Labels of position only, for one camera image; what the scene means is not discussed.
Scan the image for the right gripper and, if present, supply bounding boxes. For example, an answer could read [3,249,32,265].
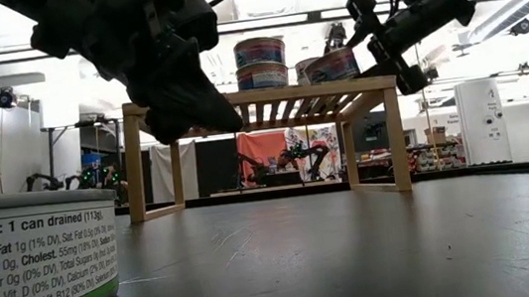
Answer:
[339,0,487,103]

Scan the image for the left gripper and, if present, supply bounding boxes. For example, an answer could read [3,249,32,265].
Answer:
[87,0,248,154]

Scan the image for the Wild Planet pink salmon can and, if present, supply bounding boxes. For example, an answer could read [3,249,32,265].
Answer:
[301,46,362,86]
[232,35,288,70]
[234,59,292,93]

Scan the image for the wooden slatted shelf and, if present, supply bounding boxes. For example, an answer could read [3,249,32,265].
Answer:
[116,72,414,223]

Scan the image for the white hanging cloth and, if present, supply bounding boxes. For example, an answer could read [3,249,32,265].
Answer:
[146,139,202,204]

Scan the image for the orange hanging cloth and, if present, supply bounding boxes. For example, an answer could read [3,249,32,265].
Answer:
[235,128,294,188]

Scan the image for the thin hanging pole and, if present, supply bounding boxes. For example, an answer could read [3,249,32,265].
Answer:
[411,42,441,172]

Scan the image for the cardboard box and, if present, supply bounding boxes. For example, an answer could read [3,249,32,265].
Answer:
[423,125,449,147]

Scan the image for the floral hanging cloth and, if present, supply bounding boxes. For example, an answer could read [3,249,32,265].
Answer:
[284,122,344,185]

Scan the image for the white tall cabinet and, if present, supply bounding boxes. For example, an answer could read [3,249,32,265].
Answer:
[452,75,515,169]

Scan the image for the black floor stand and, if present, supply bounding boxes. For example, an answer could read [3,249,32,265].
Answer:
[40,124,75,191]

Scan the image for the black ceiling camera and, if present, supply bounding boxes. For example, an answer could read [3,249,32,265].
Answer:
[507,17,529,38]
[0,84,20,110]
[323,20,350,56]

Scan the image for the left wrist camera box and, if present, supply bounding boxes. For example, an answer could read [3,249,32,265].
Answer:
[180,0,223,55]

